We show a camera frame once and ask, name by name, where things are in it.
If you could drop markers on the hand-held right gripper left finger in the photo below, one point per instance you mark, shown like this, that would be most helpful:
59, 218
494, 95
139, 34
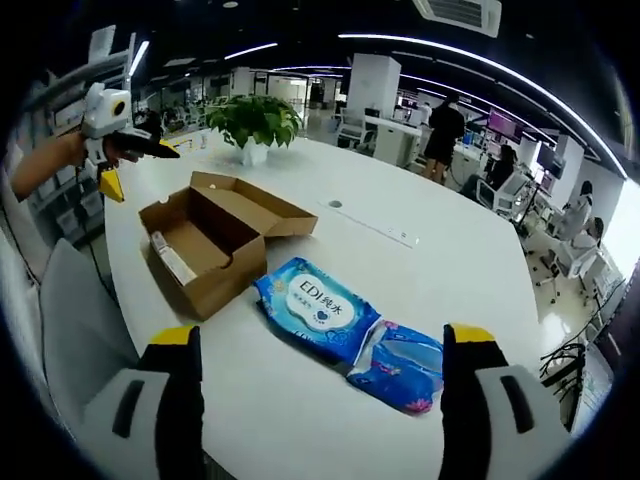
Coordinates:
150, 400

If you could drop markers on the grey metal shelf rack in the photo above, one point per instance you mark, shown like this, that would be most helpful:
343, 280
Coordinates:
75, 75

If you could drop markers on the brown cardboard shoe box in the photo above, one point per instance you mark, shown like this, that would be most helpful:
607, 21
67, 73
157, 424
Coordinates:
215, 295

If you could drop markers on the white office chair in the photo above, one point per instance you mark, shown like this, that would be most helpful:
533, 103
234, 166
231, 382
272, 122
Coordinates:
507, 192
350, 125

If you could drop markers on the blue wipes pack soft item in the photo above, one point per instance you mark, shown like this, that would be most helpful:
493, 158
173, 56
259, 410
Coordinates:
310, 305

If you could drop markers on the small white carton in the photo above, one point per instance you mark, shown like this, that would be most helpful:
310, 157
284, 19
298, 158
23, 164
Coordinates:
172, 260

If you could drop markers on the person's beige shirt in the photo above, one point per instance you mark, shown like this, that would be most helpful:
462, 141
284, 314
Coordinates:
20, 310

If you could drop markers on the ceiling air conditioner vent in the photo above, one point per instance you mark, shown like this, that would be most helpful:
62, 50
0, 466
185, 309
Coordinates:
460, 12

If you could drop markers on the long curved ceiling light strip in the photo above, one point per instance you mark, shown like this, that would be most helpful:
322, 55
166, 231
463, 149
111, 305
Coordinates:
475, 52

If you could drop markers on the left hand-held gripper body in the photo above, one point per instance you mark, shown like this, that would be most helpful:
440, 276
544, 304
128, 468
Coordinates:
102, 112

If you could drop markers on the person's left hand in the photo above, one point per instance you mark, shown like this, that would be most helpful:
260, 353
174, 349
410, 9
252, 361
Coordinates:
75, 150

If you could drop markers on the green plant in white pot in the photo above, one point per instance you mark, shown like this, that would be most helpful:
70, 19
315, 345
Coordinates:
255, 120

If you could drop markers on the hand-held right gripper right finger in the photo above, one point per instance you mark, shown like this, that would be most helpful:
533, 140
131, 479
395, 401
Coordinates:
500, 415

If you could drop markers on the purple screen monitor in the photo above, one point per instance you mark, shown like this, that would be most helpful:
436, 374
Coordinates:
502, 124

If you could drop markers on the dark screen monitor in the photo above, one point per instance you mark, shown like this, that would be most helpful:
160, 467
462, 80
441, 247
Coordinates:
549, 157

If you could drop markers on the small white bottle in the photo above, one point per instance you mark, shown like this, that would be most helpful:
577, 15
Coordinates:
203, 140

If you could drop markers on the blue floral packet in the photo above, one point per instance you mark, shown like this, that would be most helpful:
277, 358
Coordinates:
405, 370

